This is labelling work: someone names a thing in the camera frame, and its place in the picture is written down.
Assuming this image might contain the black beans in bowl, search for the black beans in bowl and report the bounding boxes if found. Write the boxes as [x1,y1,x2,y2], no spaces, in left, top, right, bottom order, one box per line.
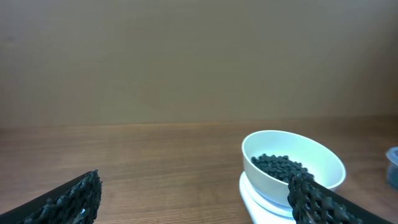
[251,154,314,183]

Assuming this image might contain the clear plastic container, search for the clear plastic container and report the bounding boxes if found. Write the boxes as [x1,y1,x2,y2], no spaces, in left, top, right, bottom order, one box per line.
[386,146,398,190]

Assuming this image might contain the white digital kitchen scale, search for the white digital kitchen scale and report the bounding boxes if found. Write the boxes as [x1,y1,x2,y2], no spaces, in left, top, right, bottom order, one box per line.
[239,172,296,224]

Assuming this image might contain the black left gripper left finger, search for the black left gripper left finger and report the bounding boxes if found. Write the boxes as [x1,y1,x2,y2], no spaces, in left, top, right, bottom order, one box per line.
[1,170,102,224]

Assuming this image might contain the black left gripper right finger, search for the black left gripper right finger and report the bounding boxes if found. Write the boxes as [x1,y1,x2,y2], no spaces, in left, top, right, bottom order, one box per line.
[287,174,391,224]

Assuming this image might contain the white round bowl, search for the white round bowl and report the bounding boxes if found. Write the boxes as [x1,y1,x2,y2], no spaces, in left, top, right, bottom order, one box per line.
[241,130,346,207]

